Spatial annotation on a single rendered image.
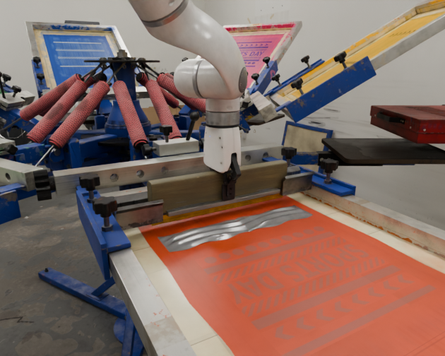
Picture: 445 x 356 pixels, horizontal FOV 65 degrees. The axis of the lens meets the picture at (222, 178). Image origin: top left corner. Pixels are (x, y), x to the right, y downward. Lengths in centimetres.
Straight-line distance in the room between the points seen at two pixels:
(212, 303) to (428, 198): 243
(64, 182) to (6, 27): 397
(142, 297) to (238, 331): 14
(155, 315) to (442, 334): 38
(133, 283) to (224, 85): 36
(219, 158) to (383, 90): 233
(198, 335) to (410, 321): 29
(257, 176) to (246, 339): 45
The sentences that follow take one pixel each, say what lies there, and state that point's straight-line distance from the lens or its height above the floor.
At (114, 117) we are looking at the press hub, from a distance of 153.
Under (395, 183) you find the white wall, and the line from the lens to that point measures 298.
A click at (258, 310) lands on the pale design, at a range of 55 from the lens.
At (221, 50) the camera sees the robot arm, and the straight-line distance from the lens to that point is 61.
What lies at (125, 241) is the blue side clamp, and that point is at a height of 100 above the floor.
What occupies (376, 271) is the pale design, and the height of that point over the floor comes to 96.
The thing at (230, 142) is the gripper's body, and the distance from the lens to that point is 75.
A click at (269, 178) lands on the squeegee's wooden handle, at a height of 103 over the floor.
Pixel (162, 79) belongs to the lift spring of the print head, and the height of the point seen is 124.
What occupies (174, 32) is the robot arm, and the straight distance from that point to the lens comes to 59.
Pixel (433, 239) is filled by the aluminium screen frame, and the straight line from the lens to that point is 78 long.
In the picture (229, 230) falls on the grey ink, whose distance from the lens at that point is 75.
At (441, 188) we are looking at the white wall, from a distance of 280.
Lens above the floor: 129
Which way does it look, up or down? 18 degrees down
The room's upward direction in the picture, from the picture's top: straight up
